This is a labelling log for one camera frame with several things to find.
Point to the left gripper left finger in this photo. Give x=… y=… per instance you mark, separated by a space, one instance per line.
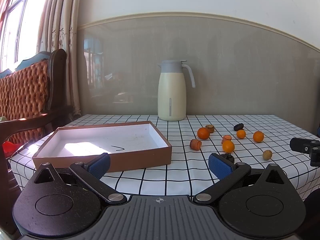
x=90 y=174

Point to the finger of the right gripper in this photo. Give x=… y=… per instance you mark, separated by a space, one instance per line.
x=304 y=145

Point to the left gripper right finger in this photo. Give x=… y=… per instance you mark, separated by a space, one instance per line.
x=230 y=175

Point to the tan longan fruit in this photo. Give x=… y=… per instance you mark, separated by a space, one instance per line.
x=267 y=154

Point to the small carrot piece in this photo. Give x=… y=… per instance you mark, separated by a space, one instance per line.
x=226 y=138

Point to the small tangerine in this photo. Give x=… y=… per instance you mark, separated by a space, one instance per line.
x=241 y=134

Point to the carrot chunk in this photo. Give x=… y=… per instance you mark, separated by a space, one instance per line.
x=195 y=144

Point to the large orange tangerine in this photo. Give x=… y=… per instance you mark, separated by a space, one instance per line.
x=203 y=133

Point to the dark purple fruit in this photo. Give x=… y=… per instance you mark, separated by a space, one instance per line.
x=238 y=127

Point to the brown-topped carrot stump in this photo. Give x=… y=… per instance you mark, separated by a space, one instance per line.
x=210 y=128

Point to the checkered white tablecloth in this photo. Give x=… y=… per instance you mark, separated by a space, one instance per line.
x=188 y=172

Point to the brown shallow cardboard box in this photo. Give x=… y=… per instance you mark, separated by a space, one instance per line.
x=130 y=146

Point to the red bag under armrest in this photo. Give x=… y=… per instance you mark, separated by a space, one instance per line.
x=9 y=148

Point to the cream thermos jug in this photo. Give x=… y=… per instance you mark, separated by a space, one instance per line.
x=172 y=92

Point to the wooden leather sofa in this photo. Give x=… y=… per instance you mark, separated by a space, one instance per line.
x=34 y=98

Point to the beige floral curtain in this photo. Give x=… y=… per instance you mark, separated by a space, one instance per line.
x=58 y=30

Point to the window with red frame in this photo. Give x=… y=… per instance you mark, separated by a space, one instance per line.
x=20 y=22

